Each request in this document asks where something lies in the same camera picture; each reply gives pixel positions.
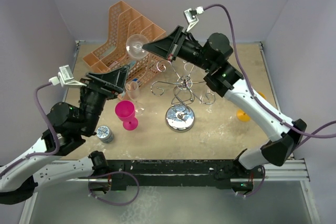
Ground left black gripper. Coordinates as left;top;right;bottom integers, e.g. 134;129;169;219
80;65;130;134

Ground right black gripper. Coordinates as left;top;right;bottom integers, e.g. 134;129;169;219
143;26;214;72

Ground clear round wine glass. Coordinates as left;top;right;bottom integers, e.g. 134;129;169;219
126;34;149;60

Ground clear champagne flute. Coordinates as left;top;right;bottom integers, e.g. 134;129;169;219
198;69;215;108

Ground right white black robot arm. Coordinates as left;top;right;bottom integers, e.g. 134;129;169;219
142;26;307;177

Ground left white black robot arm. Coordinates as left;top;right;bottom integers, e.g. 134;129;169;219
1;65;130;205

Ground clear wine glass left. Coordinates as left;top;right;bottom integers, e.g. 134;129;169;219
125;81;144;115

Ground chrome wine glass rack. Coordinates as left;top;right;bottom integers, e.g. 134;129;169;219
150;60;202;133

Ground orange plastic file organizer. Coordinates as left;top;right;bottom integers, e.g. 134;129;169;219
83;1;166;86

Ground pink plastic goblet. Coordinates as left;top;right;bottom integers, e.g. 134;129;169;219
114;100;138;131

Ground small round tin can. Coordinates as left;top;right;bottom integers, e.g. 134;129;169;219
96;125;114;144

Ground yellow plastic goblet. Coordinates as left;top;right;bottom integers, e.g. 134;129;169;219
233;93;264;122

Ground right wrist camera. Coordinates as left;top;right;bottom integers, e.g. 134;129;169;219
184;6;204;33

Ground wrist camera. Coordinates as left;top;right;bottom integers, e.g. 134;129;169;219
49;65;87;88
184;6;204;33

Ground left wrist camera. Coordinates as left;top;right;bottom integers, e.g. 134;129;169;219
49;65;87;88

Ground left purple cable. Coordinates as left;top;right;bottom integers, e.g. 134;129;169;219
0;81;62;180

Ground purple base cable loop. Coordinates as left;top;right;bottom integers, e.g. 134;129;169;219
88;168;140;206

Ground black base frame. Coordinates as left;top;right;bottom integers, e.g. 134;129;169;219
77;150;266;192

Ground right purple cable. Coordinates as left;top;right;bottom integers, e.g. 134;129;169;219
203;4;336;138

